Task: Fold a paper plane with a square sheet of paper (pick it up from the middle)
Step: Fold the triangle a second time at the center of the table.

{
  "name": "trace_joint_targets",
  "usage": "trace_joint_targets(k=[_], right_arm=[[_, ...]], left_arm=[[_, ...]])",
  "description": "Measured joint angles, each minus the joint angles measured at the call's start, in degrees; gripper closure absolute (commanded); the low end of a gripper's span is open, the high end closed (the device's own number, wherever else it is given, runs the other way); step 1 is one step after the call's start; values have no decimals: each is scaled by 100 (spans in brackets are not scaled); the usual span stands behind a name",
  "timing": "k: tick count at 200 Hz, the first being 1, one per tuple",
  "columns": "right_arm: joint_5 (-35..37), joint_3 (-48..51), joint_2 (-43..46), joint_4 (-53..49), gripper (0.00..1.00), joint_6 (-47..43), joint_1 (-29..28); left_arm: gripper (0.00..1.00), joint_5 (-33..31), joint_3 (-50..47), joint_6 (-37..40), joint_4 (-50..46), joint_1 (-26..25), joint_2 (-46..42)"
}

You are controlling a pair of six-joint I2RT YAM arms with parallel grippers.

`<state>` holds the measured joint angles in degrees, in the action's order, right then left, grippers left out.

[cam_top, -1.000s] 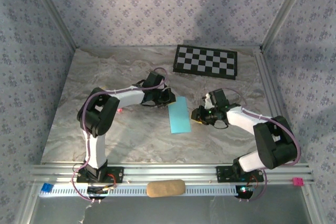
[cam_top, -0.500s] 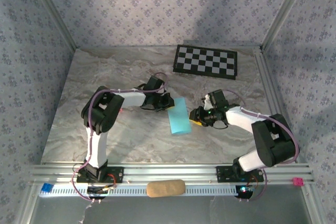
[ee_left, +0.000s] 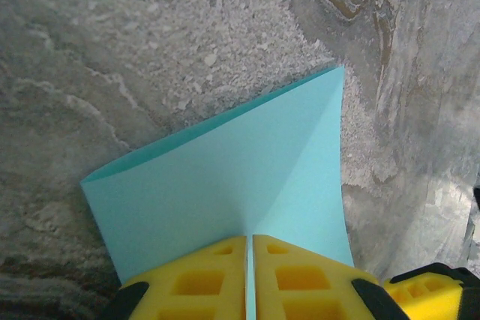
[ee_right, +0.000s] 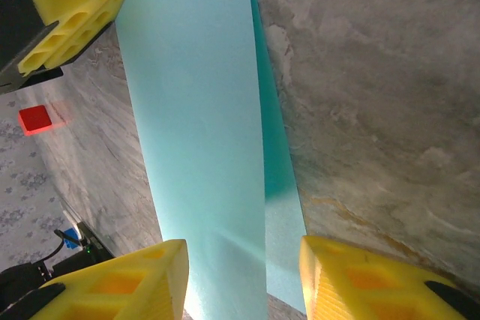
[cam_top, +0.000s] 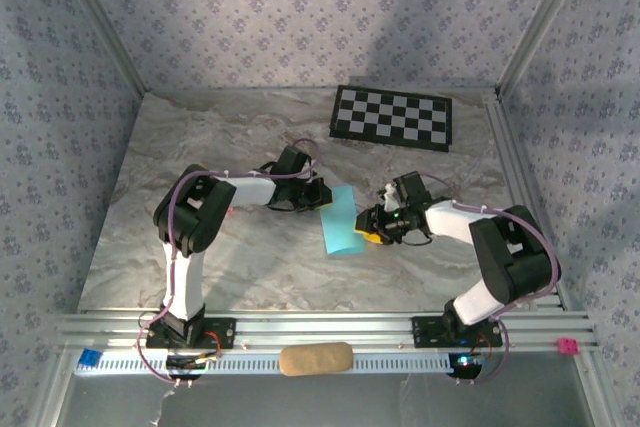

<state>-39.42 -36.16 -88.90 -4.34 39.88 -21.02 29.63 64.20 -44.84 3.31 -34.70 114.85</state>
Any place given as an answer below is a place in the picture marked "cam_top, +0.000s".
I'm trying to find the grey metal sheet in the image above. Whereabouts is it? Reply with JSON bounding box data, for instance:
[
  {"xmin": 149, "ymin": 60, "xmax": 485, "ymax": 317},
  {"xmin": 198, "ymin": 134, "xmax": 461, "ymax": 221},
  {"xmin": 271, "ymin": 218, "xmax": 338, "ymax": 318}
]
[{"xmin": 54, "ymin": 374, "xmax": 601, "ymax": 427}]

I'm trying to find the black and white checkerboard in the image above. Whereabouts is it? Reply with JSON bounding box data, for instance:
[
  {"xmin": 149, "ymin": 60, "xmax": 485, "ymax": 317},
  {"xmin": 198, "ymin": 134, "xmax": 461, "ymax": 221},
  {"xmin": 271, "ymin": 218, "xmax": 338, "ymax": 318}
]
[{"xmin": 328, "ymin": 84, "xmax": 454, "ymax": 153}]

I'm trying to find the tan oval cork block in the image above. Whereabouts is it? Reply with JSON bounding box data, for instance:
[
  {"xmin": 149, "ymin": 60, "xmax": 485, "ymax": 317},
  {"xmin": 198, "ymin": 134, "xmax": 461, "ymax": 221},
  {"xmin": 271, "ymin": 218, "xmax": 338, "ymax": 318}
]
[{"xmin": 278, "ymin": 341, "xmax": 355, "ymax": 377}]

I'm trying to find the black round circuit board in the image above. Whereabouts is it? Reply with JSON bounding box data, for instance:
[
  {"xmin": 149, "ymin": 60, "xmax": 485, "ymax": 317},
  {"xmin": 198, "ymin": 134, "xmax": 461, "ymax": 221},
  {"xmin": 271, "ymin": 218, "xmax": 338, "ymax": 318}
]
[
  {"xmin": 446, "ymin": 352, "xmax": 486, "ymax": 379},
  {"xmin": 166, "ymin": 354, "xmax": 207, "ymax": 382}
]

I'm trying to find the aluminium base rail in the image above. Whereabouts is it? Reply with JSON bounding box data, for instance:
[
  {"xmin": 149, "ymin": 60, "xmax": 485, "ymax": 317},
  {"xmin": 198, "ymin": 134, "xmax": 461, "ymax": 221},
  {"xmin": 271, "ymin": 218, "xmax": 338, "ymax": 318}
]
[{"xmin": 54, "ymin": 310, "xmax": 599, "ymax": 354}]

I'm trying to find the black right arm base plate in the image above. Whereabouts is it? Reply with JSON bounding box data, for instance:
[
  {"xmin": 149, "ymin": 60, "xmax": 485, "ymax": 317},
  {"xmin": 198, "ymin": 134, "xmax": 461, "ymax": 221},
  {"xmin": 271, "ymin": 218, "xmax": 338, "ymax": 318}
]
[{"xmin": 411, "ymin": 315, "xmax": 504, "ymax": 350}]

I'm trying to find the aluminium side rail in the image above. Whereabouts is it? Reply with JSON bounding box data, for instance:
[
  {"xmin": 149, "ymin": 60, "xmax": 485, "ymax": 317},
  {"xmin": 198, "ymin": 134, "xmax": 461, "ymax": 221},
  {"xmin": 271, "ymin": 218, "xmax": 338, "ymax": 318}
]
[{"xmin": 483, "ymin": 91, "xmax": 569, "ymax": 311}]

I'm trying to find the white slotted cable duct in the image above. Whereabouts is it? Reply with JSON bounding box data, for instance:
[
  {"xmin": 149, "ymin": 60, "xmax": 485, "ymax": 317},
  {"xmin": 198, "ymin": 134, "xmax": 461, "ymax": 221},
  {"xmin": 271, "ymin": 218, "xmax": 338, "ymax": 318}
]
[{"xmin": 74, "ymin": 349, "xmax": 451, "ymax": 376}]

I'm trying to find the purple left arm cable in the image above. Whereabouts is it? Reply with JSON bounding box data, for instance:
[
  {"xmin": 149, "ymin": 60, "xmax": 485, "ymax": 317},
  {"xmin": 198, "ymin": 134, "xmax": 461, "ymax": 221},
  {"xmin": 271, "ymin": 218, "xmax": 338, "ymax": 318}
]
[{"xmin": 134, "ymin": 138, "xmax": 321, "ymax": 388}]

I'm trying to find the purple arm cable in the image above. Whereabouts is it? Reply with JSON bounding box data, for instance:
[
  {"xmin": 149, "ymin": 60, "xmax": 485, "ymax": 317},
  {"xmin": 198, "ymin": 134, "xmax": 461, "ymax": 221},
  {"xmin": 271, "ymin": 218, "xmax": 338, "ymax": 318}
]
[
  {"xmin": 419, "ymin": 173, "xmax": 564, "ymax": 387},
  {"xmin": 134, "ymin": 138, "xmax": 321, "ymax": 388}
]

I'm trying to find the thin red wire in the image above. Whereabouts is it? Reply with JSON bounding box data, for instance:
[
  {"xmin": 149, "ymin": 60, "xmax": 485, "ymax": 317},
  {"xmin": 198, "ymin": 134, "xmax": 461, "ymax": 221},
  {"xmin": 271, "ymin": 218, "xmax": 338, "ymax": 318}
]
[
  {"xmin": 202, "ymin": 330, "xmax": 224, "ymax": 359},
  {"xmin": 472, "ymin": 332, "xmax": 494, "ymax": 358}
]

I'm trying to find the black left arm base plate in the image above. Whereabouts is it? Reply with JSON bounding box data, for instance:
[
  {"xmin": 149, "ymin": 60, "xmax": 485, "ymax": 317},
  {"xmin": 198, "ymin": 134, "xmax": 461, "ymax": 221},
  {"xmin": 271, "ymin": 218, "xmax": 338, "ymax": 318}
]
[{"xmin": 145, "ymin": 316, "xmax": 237, "ymax": 351}]

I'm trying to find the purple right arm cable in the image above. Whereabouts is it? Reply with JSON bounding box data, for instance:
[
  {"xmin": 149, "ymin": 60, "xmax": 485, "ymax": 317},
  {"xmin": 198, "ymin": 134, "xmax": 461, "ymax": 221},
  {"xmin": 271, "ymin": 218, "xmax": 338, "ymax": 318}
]
[{"xmin": 419, "ymin": 173, "xmax": 564, "ymax": 387}]

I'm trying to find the aluminium frame post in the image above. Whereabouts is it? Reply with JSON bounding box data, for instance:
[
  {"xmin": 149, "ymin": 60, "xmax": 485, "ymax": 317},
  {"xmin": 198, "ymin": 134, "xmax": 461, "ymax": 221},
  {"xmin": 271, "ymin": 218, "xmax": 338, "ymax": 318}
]
[
  {"xmin": 52, "ymin": 0, "xmax": 149, "ymax": 96},
  {"xmin": 497, "ymin": 0, "xmax": 596, "ymax": 98}
]

